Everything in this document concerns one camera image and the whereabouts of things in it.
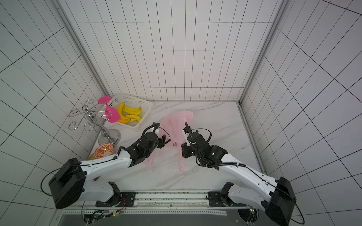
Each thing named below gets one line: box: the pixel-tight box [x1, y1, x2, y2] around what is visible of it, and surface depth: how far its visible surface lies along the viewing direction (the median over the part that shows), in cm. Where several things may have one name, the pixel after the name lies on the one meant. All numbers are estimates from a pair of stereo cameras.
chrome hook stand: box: [68, 99, 122, 146], surface depth 79 cm
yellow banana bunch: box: [117, 101, 139, 124], surface depth 110 cm
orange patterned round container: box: [94, 142, 114, 159], surface depth 91 cm
